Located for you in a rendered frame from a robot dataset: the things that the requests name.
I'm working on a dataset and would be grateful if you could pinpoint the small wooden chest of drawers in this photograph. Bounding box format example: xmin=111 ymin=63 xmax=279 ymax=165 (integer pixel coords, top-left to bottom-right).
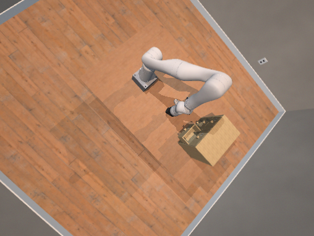
xmin=178 ymin=114 xmax=240 ymax=166

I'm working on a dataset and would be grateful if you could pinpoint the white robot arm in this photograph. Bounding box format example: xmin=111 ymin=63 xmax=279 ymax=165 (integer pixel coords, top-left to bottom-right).
xmin=138 ymin=47 xmax=232 ymax=115

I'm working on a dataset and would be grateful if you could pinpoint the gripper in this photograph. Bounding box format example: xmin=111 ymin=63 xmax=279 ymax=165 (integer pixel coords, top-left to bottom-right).
xmin=165 ymin=99 xmax=179 ymax=117

